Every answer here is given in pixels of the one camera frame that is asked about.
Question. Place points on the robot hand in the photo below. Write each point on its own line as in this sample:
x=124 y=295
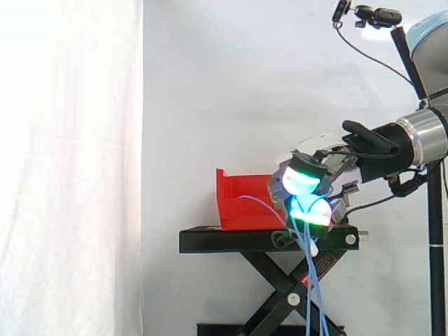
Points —
x=336 y=176

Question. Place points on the small black camera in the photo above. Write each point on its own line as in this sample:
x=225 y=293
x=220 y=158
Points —
x=341 y=10
x=388 y=17

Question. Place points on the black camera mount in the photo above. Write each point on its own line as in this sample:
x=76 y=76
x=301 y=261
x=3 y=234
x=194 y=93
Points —
x=364 y=14

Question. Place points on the black stand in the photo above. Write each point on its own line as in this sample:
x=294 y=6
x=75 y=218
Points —
x=227 y=239

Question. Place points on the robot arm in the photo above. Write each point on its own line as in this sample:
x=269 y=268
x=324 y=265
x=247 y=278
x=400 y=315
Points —
x=427 y=136

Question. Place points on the red bin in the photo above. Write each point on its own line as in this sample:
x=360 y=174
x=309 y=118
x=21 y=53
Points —
x=241 y=210

